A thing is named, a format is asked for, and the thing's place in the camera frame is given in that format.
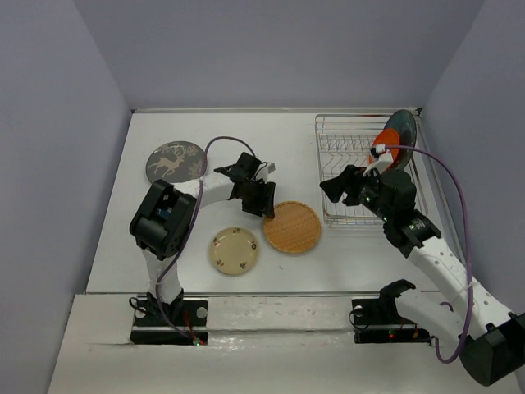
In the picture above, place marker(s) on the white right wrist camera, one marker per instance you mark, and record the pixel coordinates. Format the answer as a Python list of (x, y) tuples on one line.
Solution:
[(381, 159)]

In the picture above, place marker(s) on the woven bamboo round plate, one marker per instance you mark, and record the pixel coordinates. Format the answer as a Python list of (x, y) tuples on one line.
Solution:
[(295, 228)]

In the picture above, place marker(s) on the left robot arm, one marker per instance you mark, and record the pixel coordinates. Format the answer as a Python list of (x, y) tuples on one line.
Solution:
[(165, 218)]

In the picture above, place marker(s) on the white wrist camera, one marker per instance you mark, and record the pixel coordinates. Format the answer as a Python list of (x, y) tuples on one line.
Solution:
[(381, 159), (265, 171)]

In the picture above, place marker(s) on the teal glazed ceramic plate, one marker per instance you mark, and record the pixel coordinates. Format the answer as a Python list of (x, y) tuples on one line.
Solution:
[(403, 122)]

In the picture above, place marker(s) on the cream patterned small plate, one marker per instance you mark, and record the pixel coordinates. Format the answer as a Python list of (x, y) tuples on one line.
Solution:
[(234, 251)]

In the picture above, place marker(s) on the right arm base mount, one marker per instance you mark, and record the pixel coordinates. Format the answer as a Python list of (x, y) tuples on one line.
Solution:
[(374, 326)]

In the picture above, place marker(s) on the metal wire dish rack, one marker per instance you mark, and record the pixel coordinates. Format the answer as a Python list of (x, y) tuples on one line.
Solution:
[(343, 140)]

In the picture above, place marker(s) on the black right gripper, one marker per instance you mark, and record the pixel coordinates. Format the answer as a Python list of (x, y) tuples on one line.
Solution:
[(335, 187)]

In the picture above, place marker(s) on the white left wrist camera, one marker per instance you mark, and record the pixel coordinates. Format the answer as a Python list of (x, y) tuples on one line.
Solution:
[(265, 171)]

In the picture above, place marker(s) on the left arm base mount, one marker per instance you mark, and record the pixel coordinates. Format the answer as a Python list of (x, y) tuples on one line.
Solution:
[(186, 325)]

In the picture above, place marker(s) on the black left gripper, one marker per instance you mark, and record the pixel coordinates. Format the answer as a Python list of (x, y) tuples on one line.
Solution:
[(264, 205)]

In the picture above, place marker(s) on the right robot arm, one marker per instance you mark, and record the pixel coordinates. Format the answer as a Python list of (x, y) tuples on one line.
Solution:
[(487, 336)]

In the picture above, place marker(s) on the grey reindeer pattern plate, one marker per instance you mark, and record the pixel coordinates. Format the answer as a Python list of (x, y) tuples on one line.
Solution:
[(175, 162)]

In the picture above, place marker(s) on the orange plastic plate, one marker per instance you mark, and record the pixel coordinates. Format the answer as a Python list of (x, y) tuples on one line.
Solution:
[(389, 137)]

